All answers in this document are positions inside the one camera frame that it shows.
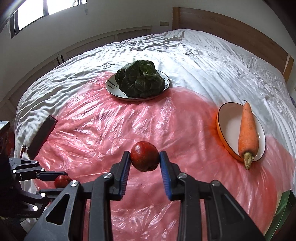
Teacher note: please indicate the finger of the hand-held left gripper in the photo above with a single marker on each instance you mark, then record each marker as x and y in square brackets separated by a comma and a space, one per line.
[49, 191]
[53, 176]

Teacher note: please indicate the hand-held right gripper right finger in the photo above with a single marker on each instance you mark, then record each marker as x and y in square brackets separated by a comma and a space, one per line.
[165, 176]

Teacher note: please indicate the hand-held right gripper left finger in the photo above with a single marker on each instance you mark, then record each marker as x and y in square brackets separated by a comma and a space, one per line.
[124, 171]

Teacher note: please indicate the red plum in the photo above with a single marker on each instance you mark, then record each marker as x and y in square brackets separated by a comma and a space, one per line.
[61, 182]
[144, 156]

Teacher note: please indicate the phone in red case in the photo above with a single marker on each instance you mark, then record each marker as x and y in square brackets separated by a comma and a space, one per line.
[41, 136]

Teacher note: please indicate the pink plastic sheet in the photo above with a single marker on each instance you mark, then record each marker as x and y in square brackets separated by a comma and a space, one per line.
[92, 129]

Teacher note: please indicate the orange rimmed oval dish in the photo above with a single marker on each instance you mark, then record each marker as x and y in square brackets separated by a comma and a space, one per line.
[229, 129]

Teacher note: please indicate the white patterned plate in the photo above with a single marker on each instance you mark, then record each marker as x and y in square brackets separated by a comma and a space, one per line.
[111, 87]

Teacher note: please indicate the dark green leafy vegetable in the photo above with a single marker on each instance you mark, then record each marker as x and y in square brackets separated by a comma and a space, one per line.
[138, 81]

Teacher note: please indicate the carrot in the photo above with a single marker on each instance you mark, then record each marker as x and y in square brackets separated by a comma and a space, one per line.
[248, 132]

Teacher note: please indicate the white bed sheet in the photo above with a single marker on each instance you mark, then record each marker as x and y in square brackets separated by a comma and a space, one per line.
[208, 69]

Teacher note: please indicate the wooden headboard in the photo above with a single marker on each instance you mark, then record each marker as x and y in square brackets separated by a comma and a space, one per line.
[231, 30]

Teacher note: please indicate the window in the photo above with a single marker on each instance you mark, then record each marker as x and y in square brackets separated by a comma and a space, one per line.
[30, 16]

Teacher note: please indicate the wall socket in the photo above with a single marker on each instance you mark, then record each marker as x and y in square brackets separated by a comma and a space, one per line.
[164, 23]

